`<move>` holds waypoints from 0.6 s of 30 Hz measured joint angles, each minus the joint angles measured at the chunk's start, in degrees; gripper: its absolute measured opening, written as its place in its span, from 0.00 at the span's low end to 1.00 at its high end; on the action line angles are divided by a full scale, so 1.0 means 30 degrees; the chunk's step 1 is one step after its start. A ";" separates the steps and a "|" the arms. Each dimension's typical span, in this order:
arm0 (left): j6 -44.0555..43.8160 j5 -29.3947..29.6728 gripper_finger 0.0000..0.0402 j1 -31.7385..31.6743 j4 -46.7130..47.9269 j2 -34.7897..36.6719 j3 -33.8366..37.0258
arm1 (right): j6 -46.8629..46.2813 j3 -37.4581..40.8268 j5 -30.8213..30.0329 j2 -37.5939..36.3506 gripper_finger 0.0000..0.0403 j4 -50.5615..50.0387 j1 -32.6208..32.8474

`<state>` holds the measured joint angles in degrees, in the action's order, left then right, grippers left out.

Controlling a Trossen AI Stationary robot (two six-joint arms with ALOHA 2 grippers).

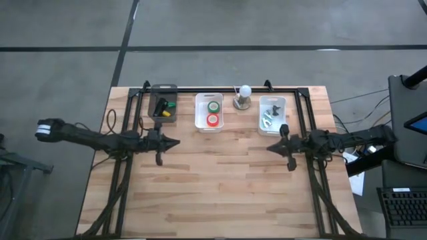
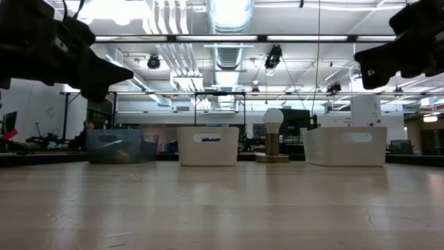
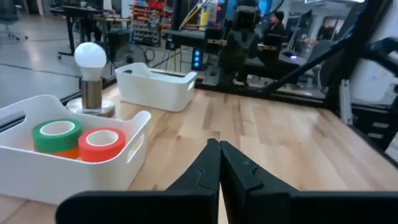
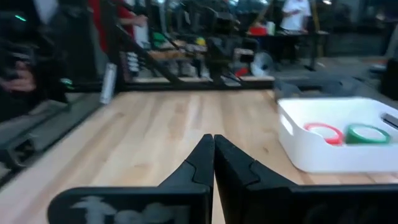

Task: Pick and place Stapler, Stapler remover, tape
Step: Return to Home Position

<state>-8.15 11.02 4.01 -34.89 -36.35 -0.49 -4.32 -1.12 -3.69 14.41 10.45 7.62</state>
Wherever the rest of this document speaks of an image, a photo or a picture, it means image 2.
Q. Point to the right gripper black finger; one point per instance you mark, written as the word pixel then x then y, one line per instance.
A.
pixel 385 57
pixel 378 78

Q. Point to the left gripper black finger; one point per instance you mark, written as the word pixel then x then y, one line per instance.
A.
pixel 100 73
pixel 94 94

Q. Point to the white cylinder appliance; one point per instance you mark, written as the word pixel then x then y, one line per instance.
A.
pixel 366 109

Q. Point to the person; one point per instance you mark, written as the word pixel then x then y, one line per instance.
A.
pixel 83 137

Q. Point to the black ceiling spotlight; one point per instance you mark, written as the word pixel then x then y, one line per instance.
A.
pixel 153 62
pixel 333 87

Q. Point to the grey translucent plastic bin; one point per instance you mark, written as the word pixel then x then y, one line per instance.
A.
pixel 104 149

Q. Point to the black computer monitor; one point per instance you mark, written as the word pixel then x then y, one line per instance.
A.
pixel 9 122
pixel 295 121

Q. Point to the white plastic bin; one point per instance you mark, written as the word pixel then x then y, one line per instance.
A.
pixel 208 152
pixel 347 152

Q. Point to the red flat object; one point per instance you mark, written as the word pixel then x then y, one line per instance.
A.
pixel 9 134

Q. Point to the table lamp with white bulb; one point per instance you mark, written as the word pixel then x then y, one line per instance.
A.
pixel 273 119

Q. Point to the black metal stand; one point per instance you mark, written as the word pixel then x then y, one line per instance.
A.
pixel 220 93

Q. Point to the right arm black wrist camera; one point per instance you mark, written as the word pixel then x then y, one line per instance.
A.
pixel 416 15

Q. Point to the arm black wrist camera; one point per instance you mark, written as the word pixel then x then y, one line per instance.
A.
pixel 416 15
pixel 78 33

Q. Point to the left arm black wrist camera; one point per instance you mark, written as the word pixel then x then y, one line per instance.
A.
pixel 78 33

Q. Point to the black overhead camera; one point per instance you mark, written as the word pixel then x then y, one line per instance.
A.
pixel 274 57

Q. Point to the black metal rig frame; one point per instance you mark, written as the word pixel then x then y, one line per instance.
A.
pixel 262 38

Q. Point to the silver ventilation duct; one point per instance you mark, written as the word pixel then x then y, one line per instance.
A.
pixel 229 14

